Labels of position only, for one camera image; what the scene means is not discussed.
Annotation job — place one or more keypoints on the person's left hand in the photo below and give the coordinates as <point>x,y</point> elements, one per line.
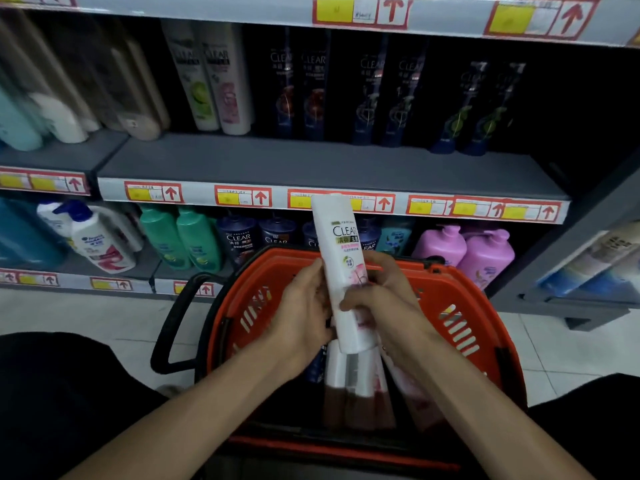
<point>305,319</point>

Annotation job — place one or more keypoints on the person's right hand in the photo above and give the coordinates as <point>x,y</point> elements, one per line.
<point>400,319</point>

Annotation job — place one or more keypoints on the navy red Clear bottle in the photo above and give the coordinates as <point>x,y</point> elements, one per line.
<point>316,367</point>

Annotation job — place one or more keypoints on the orange shopping basket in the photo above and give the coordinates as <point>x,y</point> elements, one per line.
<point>260,284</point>

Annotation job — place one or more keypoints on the white pink-label shampoo bottle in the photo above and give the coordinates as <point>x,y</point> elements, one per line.
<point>230,94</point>
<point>340,234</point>
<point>410,394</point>

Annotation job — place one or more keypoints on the grey store shelf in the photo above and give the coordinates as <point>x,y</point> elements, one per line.
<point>300,164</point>

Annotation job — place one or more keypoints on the person's left forearm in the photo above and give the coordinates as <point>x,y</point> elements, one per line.
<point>210,409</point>

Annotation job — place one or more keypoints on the person's right forearm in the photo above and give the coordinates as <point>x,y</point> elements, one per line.
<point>490,419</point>

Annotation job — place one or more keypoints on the person's black trousers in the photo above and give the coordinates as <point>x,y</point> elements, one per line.
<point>60,404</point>

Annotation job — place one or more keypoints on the small teal bottle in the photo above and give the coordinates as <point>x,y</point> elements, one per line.
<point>397,237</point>

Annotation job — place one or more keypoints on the purple pump bottle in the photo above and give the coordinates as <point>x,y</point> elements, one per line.
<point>485,259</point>
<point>440,247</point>

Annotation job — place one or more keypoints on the navy round bottle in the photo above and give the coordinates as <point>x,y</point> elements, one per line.
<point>239,239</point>
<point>369,234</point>
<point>310,234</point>
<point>277,232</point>

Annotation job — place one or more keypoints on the grey end rack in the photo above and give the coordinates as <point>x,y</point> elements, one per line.
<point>530,274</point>

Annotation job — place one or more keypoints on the grey metal store shelving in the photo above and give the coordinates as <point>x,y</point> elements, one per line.
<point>150,192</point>

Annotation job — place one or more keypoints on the white blue tube bottle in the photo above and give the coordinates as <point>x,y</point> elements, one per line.
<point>595,254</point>

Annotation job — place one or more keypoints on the white pump bottle blue cap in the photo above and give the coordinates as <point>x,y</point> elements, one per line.
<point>50,219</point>
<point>100,244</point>

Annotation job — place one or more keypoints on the row of slim dark bottles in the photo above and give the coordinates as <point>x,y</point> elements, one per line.
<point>370,94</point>

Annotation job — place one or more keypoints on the beige bottle brown base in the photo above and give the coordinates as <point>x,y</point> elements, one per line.
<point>142,124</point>
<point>164,109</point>

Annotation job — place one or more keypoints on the beige bottle white base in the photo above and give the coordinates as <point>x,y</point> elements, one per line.
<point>60,119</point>
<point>92,119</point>

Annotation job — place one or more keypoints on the teal curvy bottle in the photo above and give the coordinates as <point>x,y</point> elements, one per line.
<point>17,124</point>

